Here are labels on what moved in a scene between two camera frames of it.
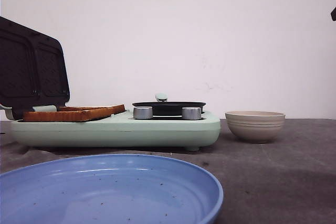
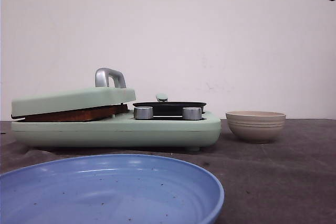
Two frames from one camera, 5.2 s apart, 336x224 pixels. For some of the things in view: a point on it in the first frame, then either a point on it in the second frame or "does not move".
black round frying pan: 162,107 does not move
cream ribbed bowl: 256,127 does not move
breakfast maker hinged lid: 33,70 -> 110,90
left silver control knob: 143,113 does not move
